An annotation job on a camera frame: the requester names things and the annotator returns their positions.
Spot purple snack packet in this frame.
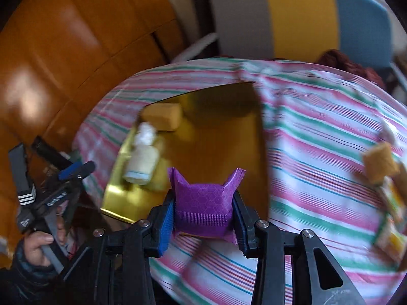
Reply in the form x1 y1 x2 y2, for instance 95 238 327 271
168 167 246 245

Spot yellow sponge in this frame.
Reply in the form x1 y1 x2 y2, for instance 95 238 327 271
141 103 183 131
362 142 399 185

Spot weidan cracker pack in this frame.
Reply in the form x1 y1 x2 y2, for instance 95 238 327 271
378 176 406 225
374 214 406 264

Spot person left hand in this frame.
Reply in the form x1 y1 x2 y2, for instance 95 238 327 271
23 208 66 267

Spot yellow sponge in box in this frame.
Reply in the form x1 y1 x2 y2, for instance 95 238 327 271
141 103 183 131

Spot striped bed sheet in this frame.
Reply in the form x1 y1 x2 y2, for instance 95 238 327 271
73 58 406 304

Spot wooden wardrobe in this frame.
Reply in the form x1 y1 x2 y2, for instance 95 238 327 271
1 0 184 255

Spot dark red garment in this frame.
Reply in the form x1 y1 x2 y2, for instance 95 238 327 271
317 50 386 89

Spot grey yellow blue armchair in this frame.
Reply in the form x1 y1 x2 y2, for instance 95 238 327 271
173 0 395 78

